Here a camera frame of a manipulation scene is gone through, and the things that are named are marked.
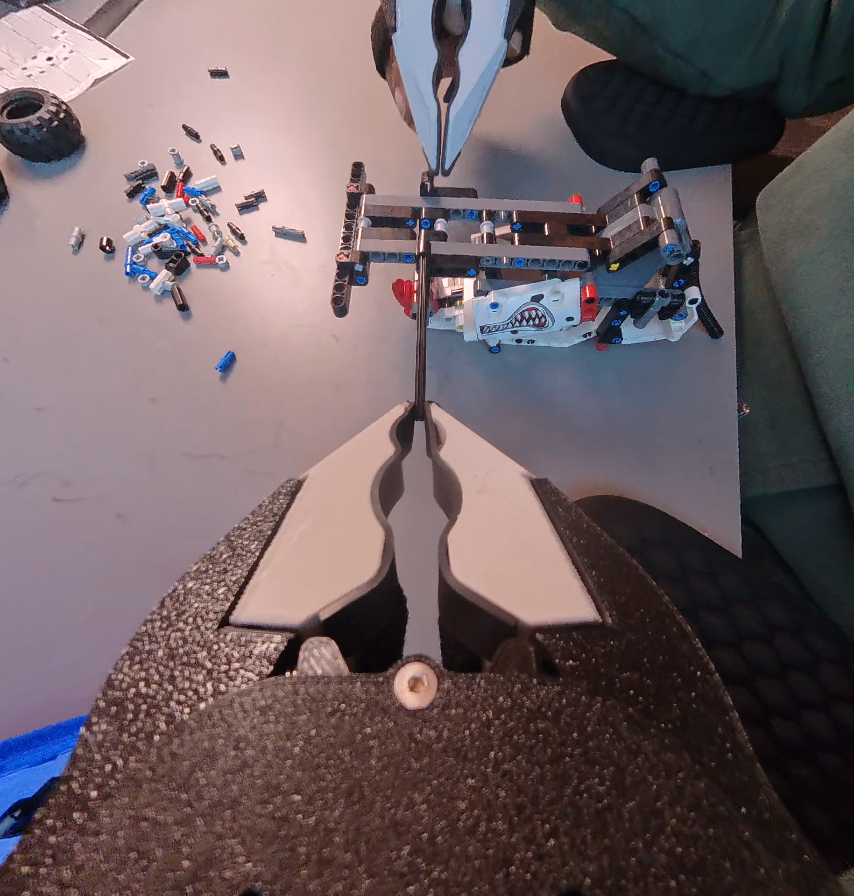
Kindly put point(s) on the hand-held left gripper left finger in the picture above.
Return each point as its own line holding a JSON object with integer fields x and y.
{"x": 315, "y": 553}

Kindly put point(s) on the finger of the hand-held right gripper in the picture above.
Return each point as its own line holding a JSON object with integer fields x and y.
{"x": 424, "y": 70}
{"x": 486, "y": 49}

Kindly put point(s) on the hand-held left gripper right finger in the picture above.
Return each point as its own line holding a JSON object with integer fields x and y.
{"x": 518, "y": 543}

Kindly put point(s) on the white brick-built truck model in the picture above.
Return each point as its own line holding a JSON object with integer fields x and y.
{"x": 539, "y": 252}

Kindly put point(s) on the long black axle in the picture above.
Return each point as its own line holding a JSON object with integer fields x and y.
{"x": 420, "y": 322}

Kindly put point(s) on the blue storage bin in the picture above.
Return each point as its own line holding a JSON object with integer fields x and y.
{"x": 21, "y": 770}

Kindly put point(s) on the person's right forearm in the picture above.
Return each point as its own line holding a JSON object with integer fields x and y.
{"x": 707, "y": 42}

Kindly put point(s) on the grey desk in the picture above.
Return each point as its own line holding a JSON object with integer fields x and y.
{"x": 119, "y": 448}

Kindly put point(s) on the small blue connector pin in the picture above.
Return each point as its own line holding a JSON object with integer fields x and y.
{"x": 225, "y": 361}

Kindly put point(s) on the loose small building parts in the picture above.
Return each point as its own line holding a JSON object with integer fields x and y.
{"x": 168, "y": 224}

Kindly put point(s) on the white sticker sheet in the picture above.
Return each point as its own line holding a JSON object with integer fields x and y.
{"x": 49, "y": 49}

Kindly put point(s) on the green sweatshirt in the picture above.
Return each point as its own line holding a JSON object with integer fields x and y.
{"x": 819, "y": 350}

